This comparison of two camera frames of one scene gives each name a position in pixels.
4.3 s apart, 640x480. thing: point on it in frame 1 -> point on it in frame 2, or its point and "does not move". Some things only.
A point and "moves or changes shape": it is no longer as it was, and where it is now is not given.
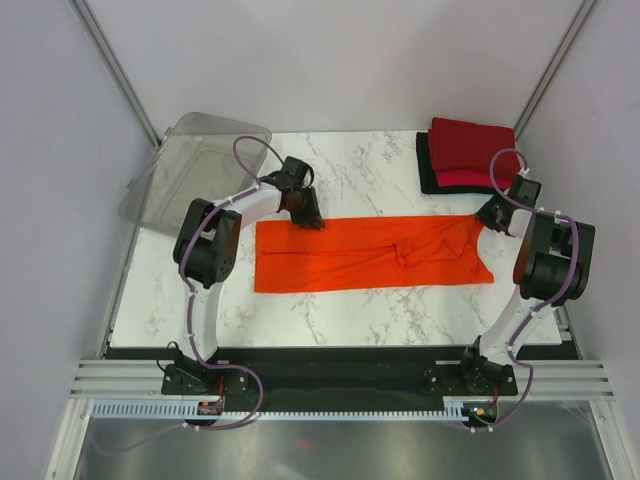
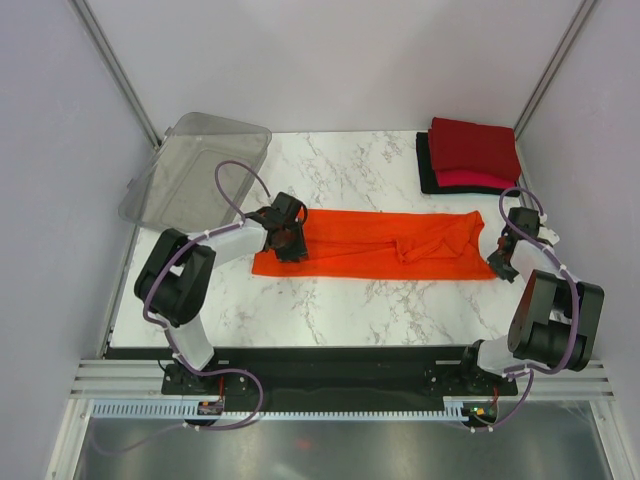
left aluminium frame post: [114, 67] does not move
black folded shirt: [428, 175] does not move
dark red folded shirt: [458, 145] does not move
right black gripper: [483, 215] -> [503, 272]
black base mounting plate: [366, 375] does not move
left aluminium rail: [123, 380] does not move
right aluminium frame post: [577, 25] does not move
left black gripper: [312, 219] -> [298, 251]
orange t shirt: [370, 253] moves or changes shape
